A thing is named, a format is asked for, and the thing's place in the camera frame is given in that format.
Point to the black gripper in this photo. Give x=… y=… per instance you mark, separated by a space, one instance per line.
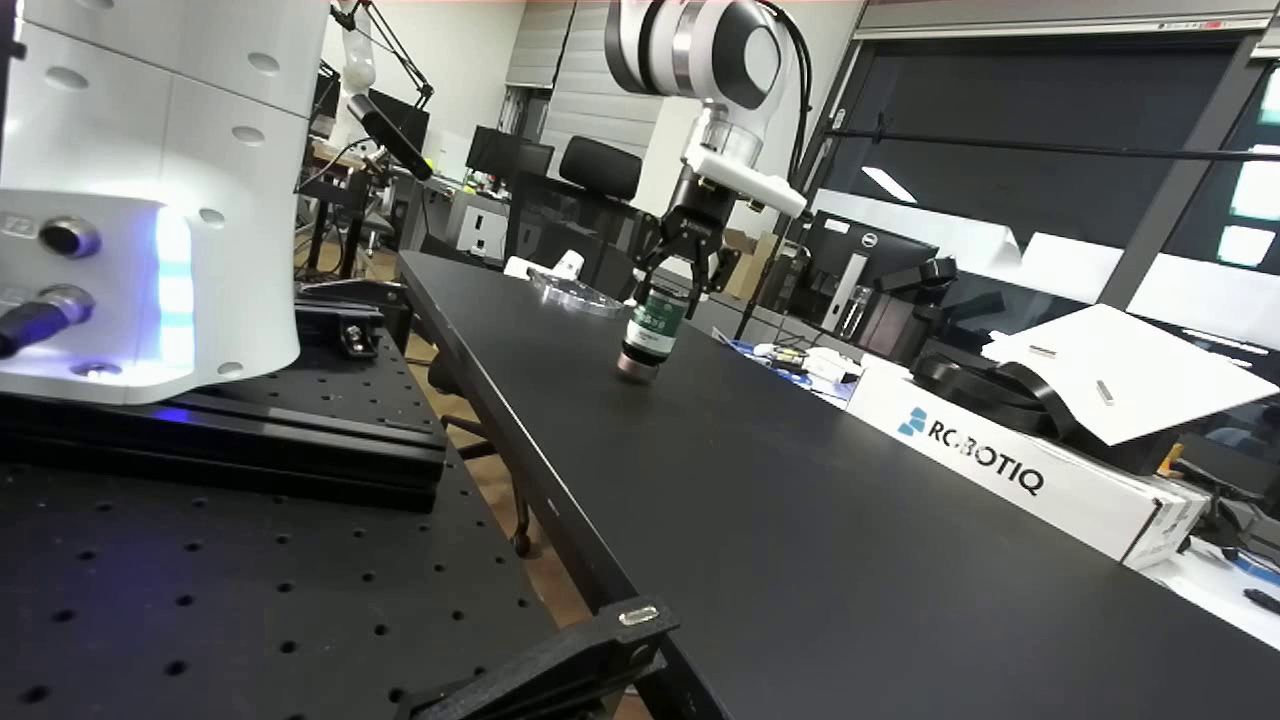
x=696 y=223

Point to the green-label bottle with black cap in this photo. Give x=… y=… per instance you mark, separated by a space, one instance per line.
x=657 y=323

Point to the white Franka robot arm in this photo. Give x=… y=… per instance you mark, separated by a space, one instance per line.
x=173 y=147

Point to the brown cardboard box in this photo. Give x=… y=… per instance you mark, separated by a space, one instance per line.
x=745 y=272

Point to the black office chair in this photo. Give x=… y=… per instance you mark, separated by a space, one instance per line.
x=597 y=164

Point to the small white object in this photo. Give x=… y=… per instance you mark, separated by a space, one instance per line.
x=829 y=365

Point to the black desktop device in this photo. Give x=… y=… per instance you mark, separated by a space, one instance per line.
x=881 y=281

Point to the black computer monitor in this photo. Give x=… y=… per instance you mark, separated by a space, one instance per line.
x=507 y=155

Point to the black bag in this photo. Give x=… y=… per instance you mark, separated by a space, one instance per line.
x=994 y=388

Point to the white Robotiq box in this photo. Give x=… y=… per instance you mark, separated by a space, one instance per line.
x=1024 y=472

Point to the black table clamp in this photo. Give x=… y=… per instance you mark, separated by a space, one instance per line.
x=563 y=667

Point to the white cardboard sheet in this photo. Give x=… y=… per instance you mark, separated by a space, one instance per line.
x=1134 y=373

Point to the black perforated breadboard plate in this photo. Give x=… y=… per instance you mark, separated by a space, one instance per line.
x=241 y=600

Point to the small black bracket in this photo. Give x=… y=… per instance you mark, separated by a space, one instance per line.
x=350 y=326

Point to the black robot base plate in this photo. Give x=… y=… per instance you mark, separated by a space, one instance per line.
x=304 y=425

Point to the black diagonal frame beam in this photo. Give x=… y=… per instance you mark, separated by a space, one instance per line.
x=1180 y=175

